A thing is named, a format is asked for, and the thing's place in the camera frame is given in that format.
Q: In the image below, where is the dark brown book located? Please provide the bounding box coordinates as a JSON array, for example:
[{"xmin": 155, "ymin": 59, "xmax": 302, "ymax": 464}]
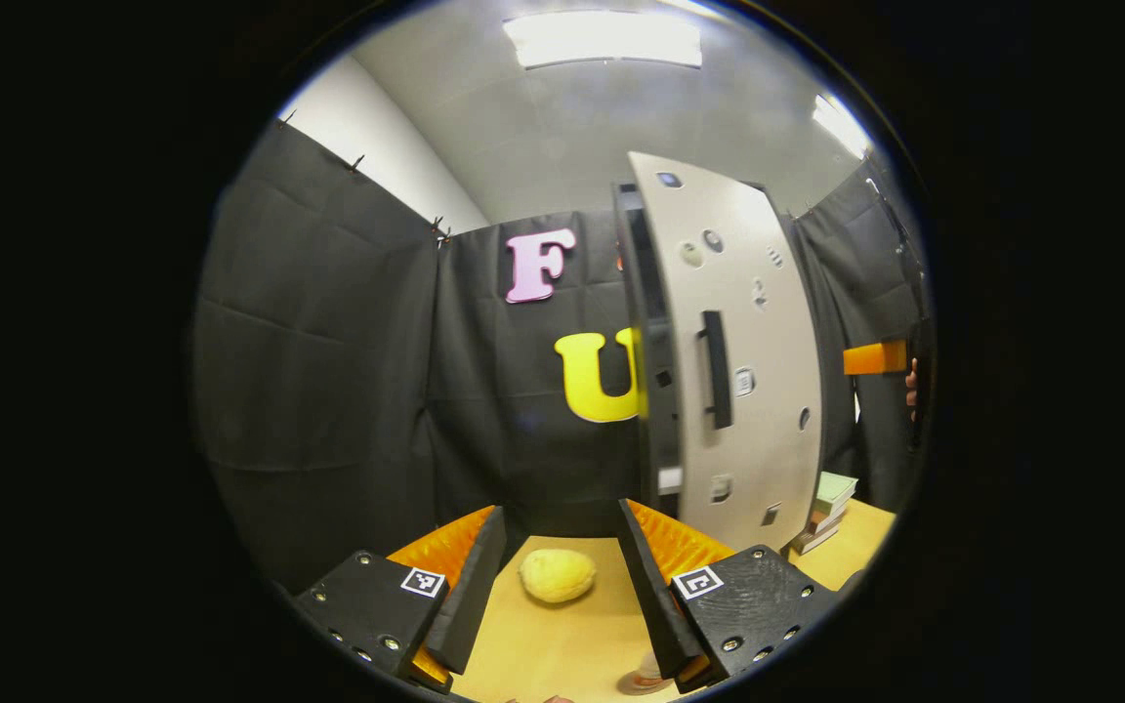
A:
[{"xmin": 791, "ymin": 525, "xmax": 843, "ymax": 557}]

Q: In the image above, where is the black door handle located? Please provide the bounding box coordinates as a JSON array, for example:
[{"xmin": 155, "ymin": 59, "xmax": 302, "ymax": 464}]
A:
[{"xmin": 696, "ymin": 310, "xmax": 734, "ymax": 432}]

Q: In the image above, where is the small ceiling light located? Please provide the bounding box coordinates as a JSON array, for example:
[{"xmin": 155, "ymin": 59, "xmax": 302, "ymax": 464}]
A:
[{"xmin": 811, "ymin": 94, "xmax": 873, "ymax": 159}]

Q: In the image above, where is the large rectangular ceiling light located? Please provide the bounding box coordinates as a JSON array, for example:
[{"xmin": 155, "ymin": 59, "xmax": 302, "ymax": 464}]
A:
[{"xmin": 503, "ymin": 12, "xmax": 704, "ymax": 70}]

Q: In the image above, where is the yellow round sponge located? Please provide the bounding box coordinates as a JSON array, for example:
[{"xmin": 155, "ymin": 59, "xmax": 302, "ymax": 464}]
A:
[{"xmin": 520, "ymin": 548, "xmax": 598, "ymax": 605}]

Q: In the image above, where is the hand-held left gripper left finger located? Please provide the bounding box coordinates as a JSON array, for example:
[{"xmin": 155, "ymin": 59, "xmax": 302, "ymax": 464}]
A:
[{"xmin": 294, "ymin": 505, "xmax": 508, "ymax": 692}]

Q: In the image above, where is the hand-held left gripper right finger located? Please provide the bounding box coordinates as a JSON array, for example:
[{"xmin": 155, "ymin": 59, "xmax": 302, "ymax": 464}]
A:
[{"xmin": 616, "ymin": 499, "xmax": 839, "ymax": 694}]

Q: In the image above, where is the black backdrop cloth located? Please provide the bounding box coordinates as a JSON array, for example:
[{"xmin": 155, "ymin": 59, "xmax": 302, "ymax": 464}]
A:
[{"xmin": 193, "ymin": 117, "xmax": 930, "ymax": 592}]

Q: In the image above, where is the green book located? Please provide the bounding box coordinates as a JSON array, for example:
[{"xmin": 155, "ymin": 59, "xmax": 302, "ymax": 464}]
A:
[{"xmin": 812, "ymin": 472, "xmax": 859, "ymax": 517}]

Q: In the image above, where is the beige cabinet door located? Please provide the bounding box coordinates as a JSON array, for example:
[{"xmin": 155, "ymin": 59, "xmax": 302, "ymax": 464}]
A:
[{"xmin": 627, "ymin": 151, "xmax": 825, "ymax": 555}]

